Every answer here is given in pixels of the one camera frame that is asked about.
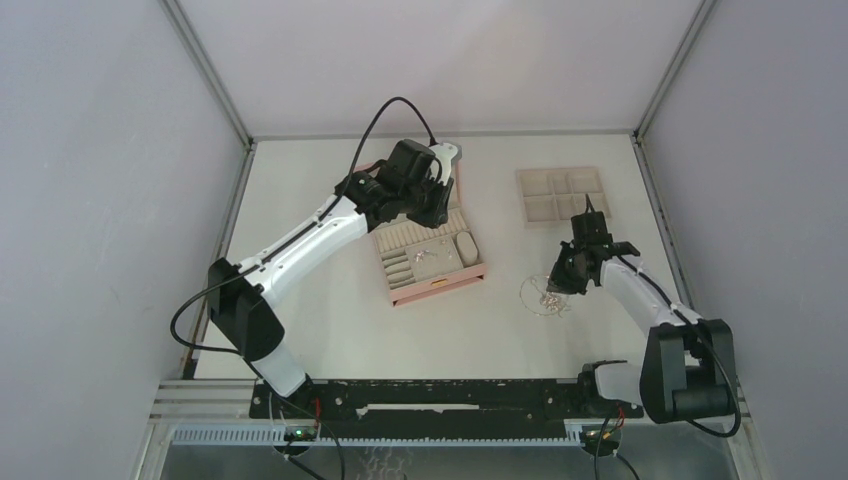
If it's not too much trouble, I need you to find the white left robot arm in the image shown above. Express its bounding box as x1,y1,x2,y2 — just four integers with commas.
207,139,462,417

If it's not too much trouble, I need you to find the beige divided tray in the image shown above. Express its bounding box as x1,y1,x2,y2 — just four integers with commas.
515,166,613,229

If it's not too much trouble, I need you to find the white slotted cable duct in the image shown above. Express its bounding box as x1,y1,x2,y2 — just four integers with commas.
171,424,583,447

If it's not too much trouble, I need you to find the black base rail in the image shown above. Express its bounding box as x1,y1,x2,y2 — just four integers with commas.
248,378,646,421

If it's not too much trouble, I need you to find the beige oval watch pillow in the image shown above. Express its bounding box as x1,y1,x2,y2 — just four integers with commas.
455,231,479,267

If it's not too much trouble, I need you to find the silver hoop necklace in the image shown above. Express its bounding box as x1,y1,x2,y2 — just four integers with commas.
519,274,571,318

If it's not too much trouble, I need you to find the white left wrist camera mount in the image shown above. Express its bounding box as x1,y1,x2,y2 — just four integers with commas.
429,142,462,185

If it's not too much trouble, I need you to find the black left camera cable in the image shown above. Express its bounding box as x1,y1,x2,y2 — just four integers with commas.
169,96,440,372

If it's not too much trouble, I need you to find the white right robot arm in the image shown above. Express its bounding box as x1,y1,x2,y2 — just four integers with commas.
546,210,742,435

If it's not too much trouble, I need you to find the black right camera cable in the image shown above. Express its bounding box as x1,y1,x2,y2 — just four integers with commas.
584,193,743,440

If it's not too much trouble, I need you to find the pink jewelry box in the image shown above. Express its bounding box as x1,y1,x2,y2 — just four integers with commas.
370,166,487,307

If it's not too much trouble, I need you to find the black camera cable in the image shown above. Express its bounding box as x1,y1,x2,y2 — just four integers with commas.
169,96,440,372
584,193,743,440

